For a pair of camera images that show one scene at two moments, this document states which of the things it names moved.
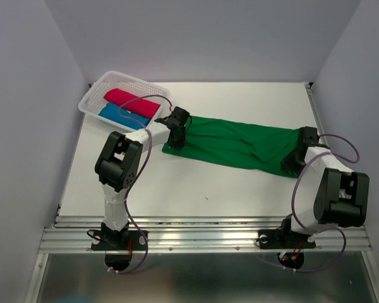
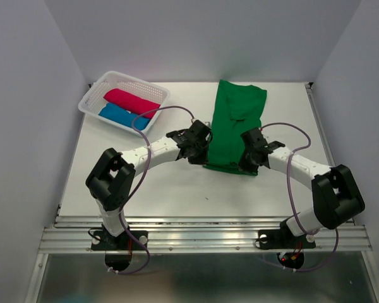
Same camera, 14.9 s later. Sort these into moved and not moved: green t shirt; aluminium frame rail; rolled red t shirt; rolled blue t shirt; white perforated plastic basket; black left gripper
Moved: green t shirt; black left gripper
Not moved: rolled blue t shirt; rolled red t shirt; aluminium frame rail; white perforated plastic basket
